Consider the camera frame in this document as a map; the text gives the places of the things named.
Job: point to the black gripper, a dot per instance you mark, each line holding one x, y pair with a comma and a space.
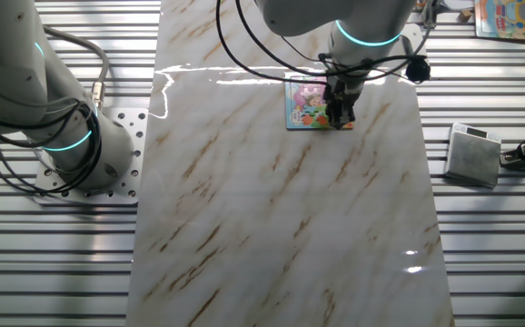
340, 95

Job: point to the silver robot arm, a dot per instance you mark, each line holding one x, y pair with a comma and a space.
17, 68

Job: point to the colourful fairy puzzle board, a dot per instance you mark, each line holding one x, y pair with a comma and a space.
301, 97

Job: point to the car picture puzzle board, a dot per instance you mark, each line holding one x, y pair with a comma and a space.
508, 18

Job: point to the silver digital scale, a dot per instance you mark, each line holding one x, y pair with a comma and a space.
471, 159

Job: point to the small wooden block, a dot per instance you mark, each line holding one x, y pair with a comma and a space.
464, 16

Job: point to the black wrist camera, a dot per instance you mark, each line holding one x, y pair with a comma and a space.
418, 70

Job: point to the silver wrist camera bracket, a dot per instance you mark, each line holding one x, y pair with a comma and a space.
410, 43

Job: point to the silver perforated base plate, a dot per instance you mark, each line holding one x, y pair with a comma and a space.
131, 136

